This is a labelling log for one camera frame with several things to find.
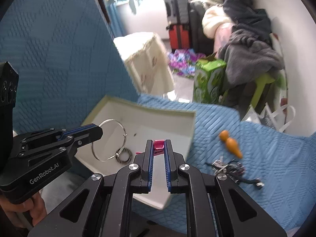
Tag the cream puffy jacket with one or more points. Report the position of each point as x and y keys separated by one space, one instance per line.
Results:
x=213 y=18

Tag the cream lace cloth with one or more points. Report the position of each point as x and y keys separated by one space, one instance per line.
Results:
x=146 y=60

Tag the red suitcase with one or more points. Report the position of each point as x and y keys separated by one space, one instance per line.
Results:
x=179 y=36

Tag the grey fleece blanket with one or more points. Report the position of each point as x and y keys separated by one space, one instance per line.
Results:
x=247 y=58

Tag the white shopping bag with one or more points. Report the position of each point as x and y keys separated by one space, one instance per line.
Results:
x=268 y=118

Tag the green plastic stool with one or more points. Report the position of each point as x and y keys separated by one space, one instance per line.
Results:
x=244 y=96

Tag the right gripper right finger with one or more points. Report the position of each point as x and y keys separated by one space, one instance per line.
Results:
x=174 y=181

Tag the pale green cardboard box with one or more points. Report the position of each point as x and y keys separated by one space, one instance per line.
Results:
x=141 y=124

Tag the grey black suitcase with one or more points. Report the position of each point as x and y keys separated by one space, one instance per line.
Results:
x=177 y=12

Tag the silver bangle hoop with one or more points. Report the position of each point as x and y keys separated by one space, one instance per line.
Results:
x=112 y=144

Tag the pink cushion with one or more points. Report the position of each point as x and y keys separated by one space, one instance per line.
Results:
x=222 y=35

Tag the purple patterned cloth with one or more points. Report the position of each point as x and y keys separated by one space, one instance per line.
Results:
x=182 y=62

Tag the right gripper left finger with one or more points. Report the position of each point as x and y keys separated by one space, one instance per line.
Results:
x=145 y=161

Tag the dark navy garment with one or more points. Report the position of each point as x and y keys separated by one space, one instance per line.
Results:
x=246 y=18

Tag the blue quilted chair cover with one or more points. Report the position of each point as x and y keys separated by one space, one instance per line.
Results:
x=67 y=62

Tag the orange wooden gourd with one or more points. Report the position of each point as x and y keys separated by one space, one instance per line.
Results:
x=231 y=144

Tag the green printed carton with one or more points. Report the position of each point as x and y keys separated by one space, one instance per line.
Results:
x=208 y=80

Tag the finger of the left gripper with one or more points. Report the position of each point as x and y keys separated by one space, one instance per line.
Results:
x=90 y=130
x=82 y=141

